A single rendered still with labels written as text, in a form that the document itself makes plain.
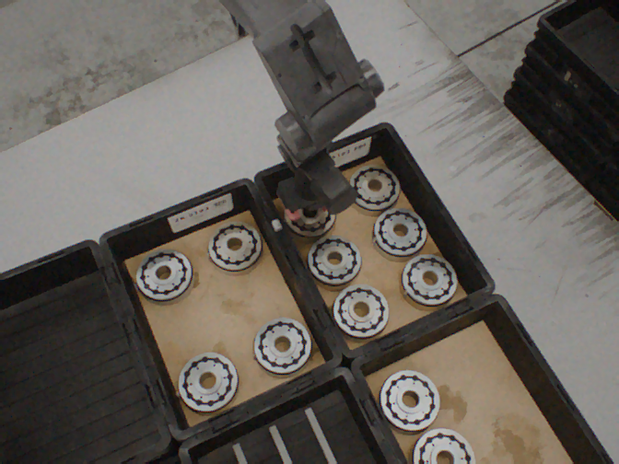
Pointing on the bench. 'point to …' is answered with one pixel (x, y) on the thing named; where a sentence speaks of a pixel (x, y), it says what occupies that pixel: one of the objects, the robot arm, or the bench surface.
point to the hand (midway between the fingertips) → (309, 212)
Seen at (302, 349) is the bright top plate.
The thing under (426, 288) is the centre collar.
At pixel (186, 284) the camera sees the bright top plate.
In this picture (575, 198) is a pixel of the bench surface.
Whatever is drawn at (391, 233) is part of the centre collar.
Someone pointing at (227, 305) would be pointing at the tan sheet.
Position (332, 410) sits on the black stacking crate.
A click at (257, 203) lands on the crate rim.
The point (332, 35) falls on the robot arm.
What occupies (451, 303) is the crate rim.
